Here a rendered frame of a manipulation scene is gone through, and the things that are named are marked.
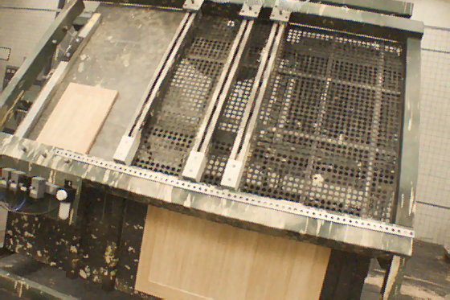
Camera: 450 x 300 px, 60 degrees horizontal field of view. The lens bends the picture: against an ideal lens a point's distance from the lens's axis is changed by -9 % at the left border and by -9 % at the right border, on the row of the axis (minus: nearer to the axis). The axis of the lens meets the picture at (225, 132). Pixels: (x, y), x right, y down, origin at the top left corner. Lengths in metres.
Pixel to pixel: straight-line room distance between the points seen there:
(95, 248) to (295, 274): 1.05
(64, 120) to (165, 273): 0.93
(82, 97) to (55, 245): 0.84
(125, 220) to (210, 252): 0.47
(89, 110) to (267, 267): 1.18
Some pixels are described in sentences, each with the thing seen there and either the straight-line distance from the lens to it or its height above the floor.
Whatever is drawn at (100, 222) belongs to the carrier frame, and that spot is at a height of 0.54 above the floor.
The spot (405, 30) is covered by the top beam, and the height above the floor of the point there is 1.85.
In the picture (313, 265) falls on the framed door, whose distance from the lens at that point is 1.97.
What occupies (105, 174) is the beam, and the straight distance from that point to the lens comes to 1.93.
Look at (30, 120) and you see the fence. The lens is 2.31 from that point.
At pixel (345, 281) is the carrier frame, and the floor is 0.58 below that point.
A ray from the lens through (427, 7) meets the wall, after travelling 7.03.
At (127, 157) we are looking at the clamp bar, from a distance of 1.92.
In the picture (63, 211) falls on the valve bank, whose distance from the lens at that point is 1.97.
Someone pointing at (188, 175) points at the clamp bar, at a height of 0.93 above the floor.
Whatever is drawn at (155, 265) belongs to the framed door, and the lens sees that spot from 2.15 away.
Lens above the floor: 1.17
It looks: 1 degrees down
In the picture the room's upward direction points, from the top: 11 degrees clockwise
